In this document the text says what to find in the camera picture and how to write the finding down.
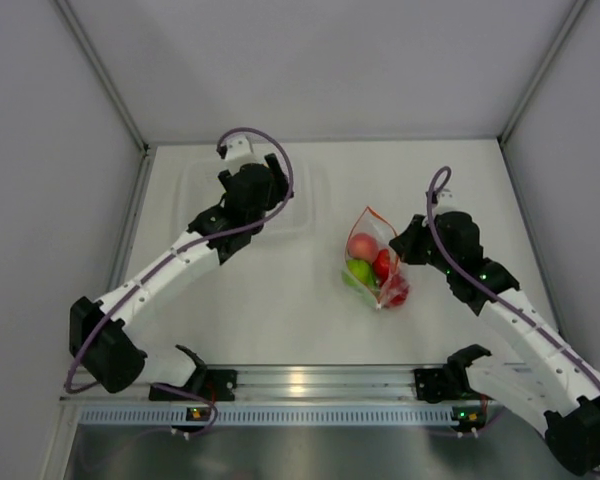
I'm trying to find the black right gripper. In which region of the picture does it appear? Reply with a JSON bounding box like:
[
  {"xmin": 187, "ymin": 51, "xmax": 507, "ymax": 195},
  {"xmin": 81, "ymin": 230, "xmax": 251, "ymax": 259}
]
[{"xmin": 390, "ymin": 214, "xmax": 456, "ymax": 275}]

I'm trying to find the red fake apple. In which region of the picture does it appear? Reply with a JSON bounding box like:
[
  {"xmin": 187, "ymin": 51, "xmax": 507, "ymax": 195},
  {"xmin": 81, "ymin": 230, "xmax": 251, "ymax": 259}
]
[{"xmin": 372, "ymin": 249, "xmax": 391, "ymax": 284}]

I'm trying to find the clear zip top bag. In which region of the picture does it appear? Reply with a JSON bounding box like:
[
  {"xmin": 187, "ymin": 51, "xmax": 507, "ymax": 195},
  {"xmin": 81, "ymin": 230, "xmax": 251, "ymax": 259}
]
[{"xmin": 341, "ymin": 206, "xmax": 410, "ymax": 310}]

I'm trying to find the pink fake peach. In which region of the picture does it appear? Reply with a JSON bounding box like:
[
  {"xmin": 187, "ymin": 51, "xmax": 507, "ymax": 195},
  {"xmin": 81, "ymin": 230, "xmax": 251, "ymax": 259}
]
[{"xmin": 347, "ymin": 233, "xmax": 379, "ymax": 263}]

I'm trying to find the green fake apple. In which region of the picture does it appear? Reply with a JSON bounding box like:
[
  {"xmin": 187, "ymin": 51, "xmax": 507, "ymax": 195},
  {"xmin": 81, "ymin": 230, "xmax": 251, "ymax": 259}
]
[{"xmin": 343, "ymin": 259, "xmax": 375, "ymax": 287}]

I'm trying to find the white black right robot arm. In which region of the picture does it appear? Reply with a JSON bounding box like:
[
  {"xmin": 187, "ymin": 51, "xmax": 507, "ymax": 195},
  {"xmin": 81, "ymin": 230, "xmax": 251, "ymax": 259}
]
[{"xmin": 389, "ymin": 211, "xmax": 600, "ymax": 476}]

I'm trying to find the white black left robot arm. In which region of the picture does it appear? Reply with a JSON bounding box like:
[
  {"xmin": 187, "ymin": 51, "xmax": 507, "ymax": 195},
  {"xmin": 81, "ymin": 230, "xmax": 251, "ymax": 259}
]
[{"xmin": 69, "ymin": 154, "xmax": 294, "ymax": 400}]

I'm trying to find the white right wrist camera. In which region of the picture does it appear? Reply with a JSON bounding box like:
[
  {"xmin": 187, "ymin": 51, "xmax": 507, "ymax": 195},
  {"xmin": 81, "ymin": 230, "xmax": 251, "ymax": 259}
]
[{"xmin": 433, "ymin": 189, "xmax": 459, "ymax": 215}]

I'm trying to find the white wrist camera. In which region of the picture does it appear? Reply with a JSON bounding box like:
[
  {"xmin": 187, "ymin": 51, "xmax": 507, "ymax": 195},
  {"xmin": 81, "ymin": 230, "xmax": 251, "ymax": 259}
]
[
  {"xmin": 433, "ymin": 189, "xmax": 459, "ymax": 215},
  {"xmin": 218, "ymin": 133, "xmax": 254, "ymax": 162}
]

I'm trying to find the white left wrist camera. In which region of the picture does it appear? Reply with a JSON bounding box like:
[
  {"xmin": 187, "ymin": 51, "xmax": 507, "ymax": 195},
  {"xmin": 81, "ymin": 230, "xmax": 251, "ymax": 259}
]
[{"xmin": 218, "ymin": 133, "xmax": 254, "ymax": 162}]

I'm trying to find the aluminium mounting rail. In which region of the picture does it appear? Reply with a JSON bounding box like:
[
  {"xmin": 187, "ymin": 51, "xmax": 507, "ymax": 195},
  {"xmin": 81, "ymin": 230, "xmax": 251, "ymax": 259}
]
[{"xmin": 59, "ymin": 363, "xmax": 491, "ymax": 404}]

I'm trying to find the grey slotted cable duct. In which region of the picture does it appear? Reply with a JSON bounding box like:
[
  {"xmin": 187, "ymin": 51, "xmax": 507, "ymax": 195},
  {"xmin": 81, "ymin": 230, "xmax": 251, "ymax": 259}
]
[{"xmin": 79, "ymin": 404, "xmax": 486, "ymax": 426}]

